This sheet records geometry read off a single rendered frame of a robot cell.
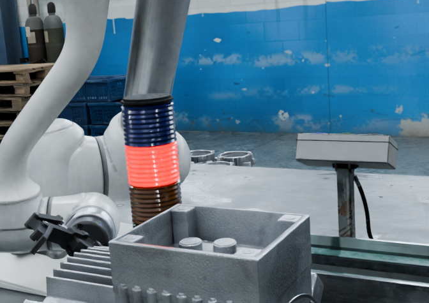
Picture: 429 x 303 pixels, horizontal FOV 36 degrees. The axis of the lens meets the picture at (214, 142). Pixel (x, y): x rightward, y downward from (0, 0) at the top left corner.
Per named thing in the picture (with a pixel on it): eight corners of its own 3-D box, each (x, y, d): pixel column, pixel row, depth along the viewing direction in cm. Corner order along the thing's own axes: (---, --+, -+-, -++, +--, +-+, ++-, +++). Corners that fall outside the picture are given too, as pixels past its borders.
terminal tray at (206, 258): (315, 299, 52) (311, 213, 51) (261, 364, 43) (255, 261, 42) (186, 280, 58) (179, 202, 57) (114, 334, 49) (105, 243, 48)
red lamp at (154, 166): (189, 175, 77) (186, 138, 76) (163, 189, 71) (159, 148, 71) (146, 173, 79) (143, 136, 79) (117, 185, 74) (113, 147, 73)
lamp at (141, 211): (192, 212, 78) (189, 175, 77) (166, 228, 72) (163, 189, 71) (149, 208, 80) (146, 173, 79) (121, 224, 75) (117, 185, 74)
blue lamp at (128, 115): (186, 138, 76) (183, 99, 75) (159, 148, 71) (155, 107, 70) (143, 136, 79) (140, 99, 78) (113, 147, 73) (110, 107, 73)
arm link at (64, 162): (13, 208, 154) (6, 117, 149) (90, 199, 161) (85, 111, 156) (22, 232, 139) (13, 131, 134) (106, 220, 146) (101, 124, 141)
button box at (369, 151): (396, 169, 119) (398, 141, 120) (388, 163, 112) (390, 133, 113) (306, 166, 127) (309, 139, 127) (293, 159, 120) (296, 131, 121)
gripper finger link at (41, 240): (53, 227, 98) (50, 224, 98) (47, 238, 92) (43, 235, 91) (41, 242, 98) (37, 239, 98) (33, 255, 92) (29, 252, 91)
